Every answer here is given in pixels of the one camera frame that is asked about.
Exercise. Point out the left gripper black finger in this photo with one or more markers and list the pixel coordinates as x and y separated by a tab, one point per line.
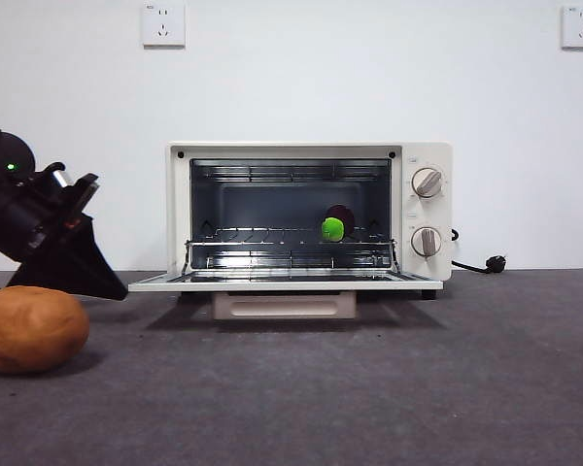
78	267

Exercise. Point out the purple eggplant green stem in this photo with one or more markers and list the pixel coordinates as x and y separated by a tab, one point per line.
332	229

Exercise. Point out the beige oven knob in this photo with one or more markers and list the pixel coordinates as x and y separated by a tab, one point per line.
425	182
425	242

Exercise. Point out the white toaster oven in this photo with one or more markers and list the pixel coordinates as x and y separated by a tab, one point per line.
425	213

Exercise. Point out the brown potato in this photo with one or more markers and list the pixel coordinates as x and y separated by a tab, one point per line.
29	330

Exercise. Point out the white wall socket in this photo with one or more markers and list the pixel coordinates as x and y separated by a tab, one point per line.
582	26
163	26

